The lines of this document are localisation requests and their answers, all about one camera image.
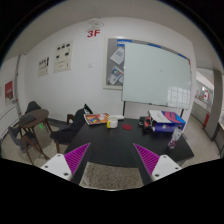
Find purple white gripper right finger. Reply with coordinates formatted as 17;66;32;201
134;144;181;181

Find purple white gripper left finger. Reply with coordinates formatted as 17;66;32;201
41;143;90;181

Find clear plastic water bottle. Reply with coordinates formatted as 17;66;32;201
168;126;182;149

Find dark chair with jacket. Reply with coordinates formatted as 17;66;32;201
50;104;92;152

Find black items on table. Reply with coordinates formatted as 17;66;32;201
139;117;154;133

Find blue white cardboard box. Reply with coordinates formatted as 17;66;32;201
148;110;186;132

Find grey chair front left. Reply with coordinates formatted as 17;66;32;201
8;127;49;164

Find grey chair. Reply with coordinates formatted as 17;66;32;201
8;127;49;164
25;101;40;113

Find black rectangular table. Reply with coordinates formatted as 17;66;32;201
66;118;194;185

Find red round coaster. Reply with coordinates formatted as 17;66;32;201
122;124;132;130

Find colourful orange book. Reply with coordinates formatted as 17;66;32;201
84;113;109;125

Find round brown side table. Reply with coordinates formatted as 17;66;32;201
19;109;51;132

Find grey chair back left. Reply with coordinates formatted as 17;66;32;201
25;101;40;113

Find large whiteboard on stand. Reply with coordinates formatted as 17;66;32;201
122;43;191;109

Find white cup yellow handle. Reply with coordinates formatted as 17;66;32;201
107;115;118;128

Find red wall poster left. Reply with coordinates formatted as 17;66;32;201
5;81;14;102

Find white wall poster small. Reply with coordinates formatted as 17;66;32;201
38;57;49;77

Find white wall poster large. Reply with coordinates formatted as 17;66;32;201
54;41;73;72

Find red 3F wall sign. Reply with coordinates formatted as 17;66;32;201
87;29;101;38

